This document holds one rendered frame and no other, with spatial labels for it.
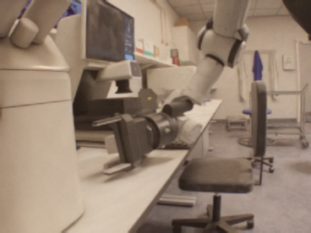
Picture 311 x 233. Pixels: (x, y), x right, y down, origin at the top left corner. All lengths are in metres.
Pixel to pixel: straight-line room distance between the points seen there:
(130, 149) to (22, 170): 0.29
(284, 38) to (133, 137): 5.92
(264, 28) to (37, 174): 6.13
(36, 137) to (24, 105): 0.04
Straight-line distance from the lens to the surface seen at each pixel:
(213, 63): 0.66
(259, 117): 1.09
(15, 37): 0.31
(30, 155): 0.28
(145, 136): 0.54
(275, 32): 6.26
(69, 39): 0.98
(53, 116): 0.31
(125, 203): 0.42
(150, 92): 2.20
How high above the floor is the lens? 0.94
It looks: 7 degrees down
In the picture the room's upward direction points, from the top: 3 degrees counter-clockwise
